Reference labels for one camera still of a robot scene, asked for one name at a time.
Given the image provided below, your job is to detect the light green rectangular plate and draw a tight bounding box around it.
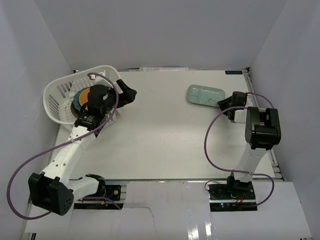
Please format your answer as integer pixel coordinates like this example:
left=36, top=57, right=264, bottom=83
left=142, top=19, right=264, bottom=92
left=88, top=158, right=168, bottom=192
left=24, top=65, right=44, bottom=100
left=186, top=84, right=226, bottom=107

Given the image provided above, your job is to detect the orange woven round plate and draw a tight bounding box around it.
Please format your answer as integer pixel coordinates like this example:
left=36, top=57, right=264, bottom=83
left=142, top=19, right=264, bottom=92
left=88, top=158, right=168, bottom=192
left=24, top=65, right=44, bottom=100
left=78, top=87, right=90, bottom=108

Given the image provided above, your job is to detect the teal scalloped round plate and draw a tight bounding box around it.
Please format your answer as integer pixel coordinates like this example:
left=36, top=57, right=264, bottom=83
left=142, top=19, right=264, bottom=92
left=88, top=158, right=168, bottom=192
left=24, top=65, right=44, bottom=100
left=70, top=89, right=88, bottom=118

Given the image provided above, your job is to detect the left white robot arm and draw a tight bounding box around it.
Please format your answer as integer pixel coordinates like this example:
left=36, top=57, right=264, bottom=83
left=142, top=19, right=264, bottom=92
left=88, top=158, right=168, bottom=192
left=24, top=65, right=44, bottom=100
left=28, top=76, right=137, bottom=216

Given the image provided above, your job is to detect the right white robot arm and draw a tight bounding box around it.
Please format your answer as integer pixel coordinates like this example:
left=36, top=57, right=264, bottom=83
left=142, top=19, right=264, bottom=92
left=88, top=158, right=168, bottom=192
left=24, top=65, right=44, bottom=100
left=217, top=91, right=282, bottom=200

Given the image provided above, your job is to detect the white plastic dish bin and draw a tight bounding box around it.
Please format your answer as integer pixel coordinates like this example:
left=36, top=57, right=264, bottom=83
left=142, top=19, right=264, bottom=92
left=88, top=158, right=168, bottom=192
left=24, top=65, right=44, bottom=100
left=43, top=65, right=121, bottom=131

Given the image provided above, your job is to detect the blue label sticker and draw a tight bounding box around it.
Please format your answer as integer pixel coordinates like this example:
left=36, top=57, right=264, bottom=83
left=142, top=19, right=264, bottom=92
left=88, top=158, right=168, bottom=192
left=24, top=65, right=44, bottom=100
left=225, top=70, right=243, bottom=75

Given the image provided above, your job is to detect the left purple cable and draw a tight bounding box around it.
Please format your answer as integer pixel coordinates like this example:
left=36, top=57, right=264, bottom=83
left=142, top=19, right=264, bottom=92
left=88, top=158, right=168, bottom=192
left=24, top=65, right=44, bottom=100
left=6, top=72, right=122, bottom=221

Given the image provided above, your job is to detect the aluminium frame rail right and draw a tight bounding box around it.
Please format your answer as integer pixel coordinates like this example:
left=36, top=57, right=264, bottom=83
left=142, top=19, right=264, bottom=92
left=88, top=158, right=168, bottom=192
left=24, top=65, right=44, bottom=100
left=244, top=67, right=285, bottom=180

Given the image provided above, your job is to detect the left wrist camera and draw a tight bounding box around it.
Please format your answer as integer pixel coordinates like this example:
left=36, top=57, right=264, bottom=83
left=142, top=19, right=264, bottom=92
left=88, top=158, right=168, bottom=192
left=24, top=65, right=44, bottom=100
left=87, top=72, right=106, bottom=82

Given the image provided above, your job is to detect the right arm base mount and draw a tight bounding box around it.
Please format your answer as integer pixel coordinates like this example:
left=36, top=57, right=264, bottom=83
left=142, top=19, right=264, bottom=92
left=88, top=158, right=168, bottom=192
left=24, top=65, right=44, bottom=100
left=204, top=176, right=258, bottom=213

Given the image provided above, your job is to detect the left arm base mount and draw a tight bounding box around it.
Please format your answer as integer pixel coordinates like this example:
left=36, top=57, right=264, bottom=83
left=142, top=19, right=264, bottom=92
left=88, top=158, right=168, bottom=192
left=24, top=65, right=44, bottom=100
left=74, top=184, right=127, bottom=210

